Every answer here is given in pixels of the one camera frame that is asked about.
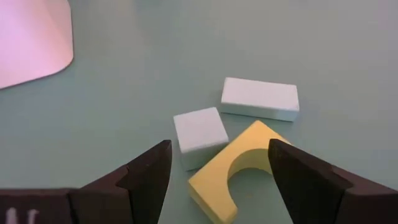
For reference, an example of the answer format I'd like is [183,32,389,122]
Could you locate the yellow-green arch block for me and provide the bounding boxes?
[187,119,292,224]

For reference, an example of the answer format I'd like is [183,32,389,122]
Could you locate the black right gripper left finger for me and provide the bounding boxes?
[68,139,173,224]

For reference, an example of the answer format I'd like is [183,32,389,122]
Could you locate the light blue cube block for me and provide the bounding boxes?
[172,106,230,172]

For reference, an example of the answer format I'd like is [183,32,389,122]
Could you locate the white plastic bin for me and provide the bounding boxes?
[0,0,75,91]

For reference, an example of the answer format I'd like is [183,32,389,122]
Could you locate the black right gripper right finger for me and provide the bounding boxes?
[267,138,398,224]

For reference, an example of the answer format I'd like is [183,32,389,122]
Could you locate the light blue rectangular block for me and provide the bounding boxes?
[220,77,300,123]

